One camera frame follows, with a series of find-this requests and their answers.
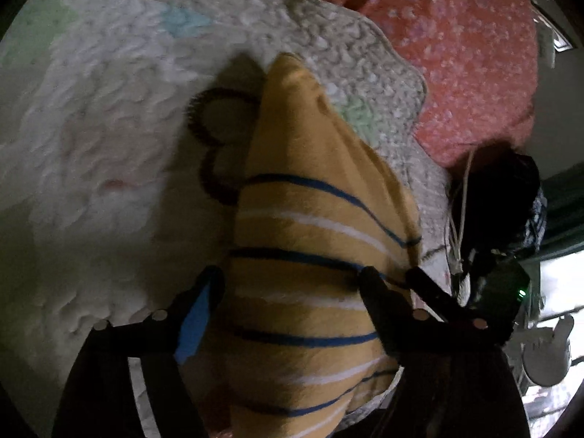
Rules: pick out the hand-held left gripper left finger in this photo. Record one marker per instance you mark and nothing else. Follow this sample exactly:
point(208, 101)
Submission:
point(196, 324)

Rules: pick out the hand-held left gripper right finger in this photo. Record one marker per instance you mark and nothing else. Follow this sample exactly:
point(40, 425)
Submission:
point(381, 310)

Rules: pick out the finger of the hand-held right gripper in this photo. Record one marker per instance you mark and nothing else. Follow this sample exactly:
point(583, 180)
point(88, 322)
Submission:
point(431, 292)

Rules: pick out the yellow striped knit sweater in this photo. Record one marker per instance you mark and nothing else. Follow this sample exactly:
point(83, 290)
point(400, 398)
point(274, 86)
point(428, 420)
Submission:
point(301, 237)

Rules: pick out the white round object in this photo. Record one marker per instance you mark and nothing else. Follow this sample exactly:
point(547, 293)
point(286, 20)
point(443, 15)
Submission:
point(547, 360)

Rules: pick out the dark cloth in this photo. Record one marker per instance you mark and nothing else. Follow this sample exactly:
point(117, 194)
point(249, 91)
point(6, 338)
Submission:
point(502, 191)

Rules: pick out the red floral bedsheet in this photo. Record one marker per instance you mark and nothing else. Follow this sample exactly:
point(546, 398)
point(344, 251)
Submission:
point(456, 77)

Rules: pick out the white quilted mat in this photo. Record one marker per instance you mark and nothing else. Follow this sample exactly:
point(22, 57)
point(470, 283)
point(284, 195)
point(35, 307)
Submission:
point(114, 100)

